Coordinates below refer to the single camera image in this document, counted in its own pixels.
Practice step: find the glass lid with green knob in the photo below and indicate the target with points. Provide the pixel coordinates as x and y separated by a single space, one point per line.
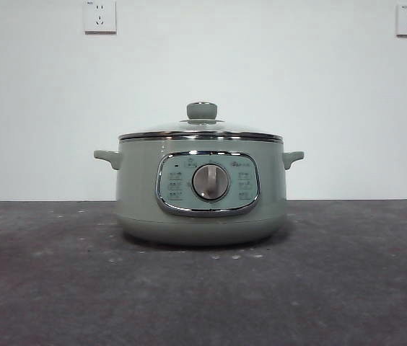
201 110

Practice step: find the green electric cooking pot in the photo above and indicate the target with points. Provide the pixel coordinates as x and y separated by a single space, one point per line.
138 202

